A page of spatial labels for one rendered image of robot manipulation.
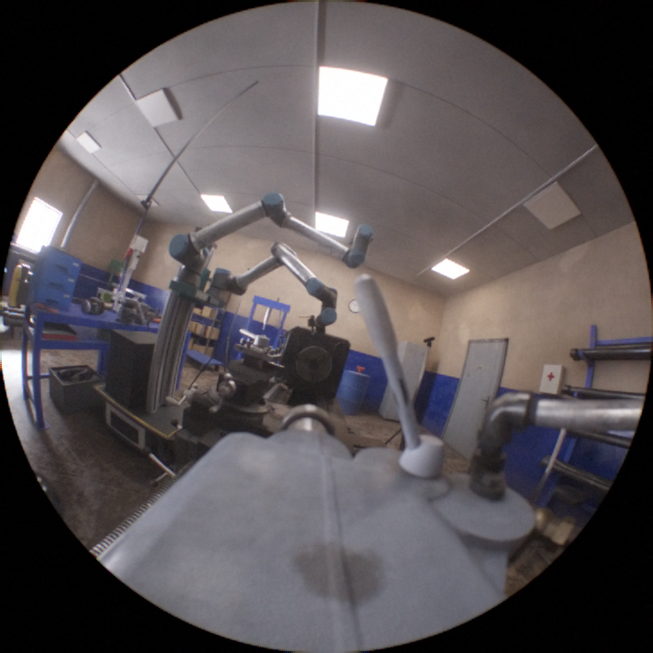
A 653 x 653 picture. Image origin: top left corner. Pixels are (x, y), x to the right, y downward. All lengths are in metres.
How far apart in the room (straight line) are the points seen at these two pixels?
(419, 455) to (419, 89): 2.29
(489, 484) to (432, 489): 0.04
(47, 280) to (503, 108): 3.65
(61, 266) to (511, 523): 2.11
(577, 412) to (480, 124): 2.35
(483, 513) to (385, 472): 0.07
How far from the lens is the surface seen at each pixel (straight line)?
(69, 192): 7.37
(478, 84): 2.28
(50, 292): 2.01
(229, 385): 0.71
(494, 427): 0.20
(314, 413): 0.33
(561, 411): 0.19
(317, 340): 1.69
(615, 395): 2.70
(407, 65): 2.22
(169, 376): 1.99
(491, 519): 0.15
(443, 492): 0.15
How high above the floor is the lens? 1.23
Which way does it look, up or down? 5 degrees up
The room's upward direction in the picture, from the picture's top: 17 degrees clockwise
